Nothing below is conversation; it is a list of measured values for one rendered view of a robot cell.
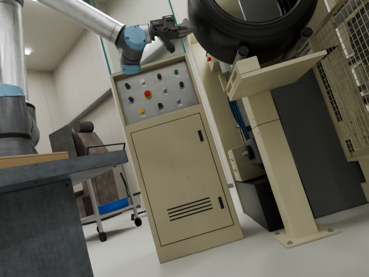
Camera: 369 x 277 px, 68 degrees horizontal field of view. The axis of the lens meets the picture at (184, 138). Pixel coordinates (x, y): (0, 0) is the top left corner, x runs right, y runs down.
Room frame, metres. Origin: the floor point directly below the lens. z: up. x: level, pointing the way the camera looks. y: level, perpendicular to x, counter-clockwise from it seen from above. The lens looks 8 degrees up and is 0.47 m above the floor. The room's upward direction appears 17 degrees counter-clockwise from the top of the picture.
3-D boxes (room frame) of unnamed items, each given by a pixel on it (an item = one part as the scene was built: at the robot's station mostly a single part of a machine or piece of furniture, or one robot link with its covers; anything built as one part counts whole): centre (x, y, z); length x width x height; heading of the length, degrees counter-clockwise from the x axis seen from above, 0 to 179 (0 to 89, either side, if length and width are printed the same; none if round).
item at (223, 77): (1.45, -0.48, 0.90); 0.40 x 0.03 x 0.10; 90
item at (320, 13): (1.49, -0.86, 1.05); 0.20 x 0.15 x 0.30; 0
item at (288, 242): (1.53, -0.46, 0.01); 0.27 x 0.27 x 0.02; 0
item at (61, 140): (7.30, 2.80, 1.34); 1.38 x 1.29 x 2.68; 47
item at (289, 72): (1.27, -0.48, 0.80); 0.37 x 0.36 x 0.02; 90
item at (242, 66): (1.27, -0.34, 0.84); 0.36 x 0.09 x 0.06; 0
